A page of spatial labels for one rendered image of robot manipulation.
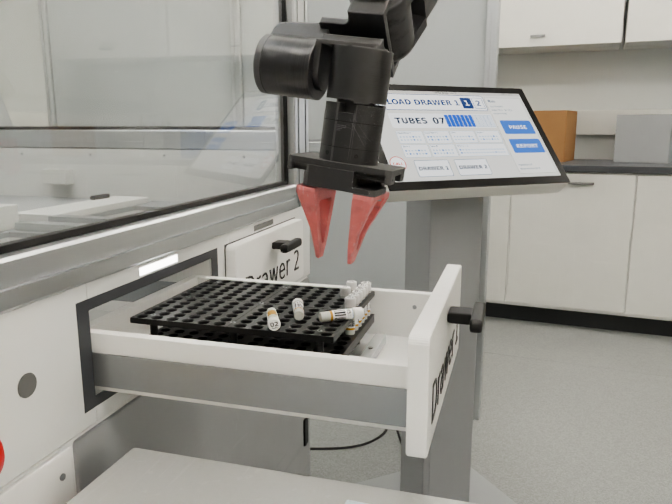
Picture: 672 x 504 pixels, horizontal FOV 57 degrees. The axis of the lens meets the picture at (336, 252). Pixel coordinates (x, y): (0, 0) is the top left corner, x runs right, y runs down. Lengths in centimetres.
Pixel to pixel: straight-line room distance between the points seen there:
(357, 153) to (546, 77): 371
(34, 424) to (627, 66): 396
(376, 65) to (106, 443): 47
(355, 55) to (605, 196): 303
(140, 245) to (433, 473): 125
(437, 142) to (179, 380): 102
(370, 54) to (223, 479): 42
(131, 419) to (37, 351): 18
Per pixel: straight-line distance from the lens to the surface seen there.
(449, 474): 183
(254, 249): 96
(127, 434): 75
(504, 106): 171
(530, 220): 357
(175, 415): 84
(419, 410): 54
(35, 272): 61
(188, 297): 75
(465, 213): 160
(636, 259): 360
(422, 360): 52
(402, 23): 63
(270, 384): 58
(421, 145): 147
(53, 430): 65
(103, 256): 68
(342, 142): 58
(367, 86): 58
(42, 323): 61
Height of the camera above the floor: 109
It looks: 11 degrees down
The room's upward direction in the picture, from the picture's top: straight up
